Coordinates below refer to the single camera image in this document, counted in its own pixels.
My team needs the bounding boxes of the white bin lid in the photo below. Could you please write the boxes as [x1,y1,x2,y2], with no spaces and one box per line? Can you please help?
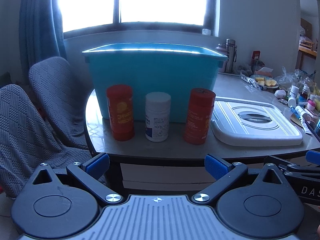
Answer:
[210,96,303,147]

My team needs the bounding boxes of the red canister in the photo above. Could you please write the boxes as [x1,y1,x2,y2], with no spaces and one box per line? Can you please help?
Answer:
[106,85,135,141]
[183,88,216,145]

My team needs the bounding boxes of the white pill bottle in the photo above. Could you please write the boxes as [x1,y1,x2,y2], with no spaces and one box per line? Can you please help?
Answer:
[145,92,171,142]

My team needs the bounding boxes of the white dropper bottle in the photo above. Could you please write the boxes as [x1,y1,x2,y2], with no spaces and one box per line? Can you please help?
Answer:
[287,85,299,108]

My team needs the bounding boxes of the white round jar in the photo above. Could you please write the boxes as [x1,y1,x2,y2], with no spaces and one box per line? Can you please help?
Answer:
[274,89,286,99]

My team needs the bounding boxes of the near grey covered chair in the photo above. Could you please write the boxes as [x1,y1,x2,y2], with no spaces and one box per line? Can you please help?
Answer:
[1,84,92,199]

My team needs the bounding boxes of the grey covered chair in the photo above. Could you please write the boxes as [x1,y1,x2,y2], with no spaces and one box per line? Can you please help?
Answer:
[28,56,89,150]
[1,84,92,199]

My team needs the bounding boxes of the clear plastic bag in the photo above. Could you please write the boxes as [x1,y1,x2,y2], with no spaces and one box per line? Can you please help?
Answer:
[274,66,299,92]

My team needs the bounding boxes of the plate of apple slices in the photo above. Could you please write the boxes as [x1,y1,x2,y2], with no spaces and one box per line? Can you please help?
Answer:
[251,74,279,89]

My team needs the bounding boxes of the far grey covered chair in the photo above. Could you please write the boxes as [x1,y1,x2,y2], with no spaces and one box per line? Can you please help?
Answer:
[28,56,89,150]

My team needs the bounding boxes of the foil snack packet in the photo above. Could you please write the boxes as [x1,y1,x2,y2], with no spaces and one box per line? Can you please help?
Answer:
[240,73,263,90]

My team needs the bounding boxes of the orange tissue box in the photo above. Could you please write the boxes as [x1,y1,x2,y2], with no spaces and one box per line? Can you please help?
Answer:
[255,67,273,77]

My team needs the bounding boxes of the red box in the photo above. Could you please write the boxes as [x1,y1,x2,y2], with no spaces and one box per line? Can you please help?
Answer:
[251,50,260,65]

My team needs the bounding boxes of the teal plastic storage bin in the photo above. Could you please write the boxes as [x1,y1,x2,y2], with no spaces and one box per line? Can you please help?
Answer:
[82,43,227,123]

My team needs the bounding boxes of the steel thermos flask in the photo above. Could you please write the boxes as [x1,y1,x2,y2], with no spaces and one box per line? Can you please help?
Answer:
[225,38,237,74]

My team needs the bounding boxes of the small white cup on sill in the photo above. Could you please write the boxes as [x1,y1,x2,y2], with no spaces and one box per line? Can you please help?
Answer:
[202,29,212,36]

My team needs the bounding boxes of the blue curtain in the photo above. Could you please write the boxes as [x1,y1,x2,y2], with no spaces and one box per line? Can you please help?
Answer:
[19,0,67,81]

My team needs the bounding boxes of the window frame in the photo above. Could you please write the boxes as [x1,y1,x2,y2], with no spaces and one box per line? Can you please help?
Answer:
[58,0,220,38]

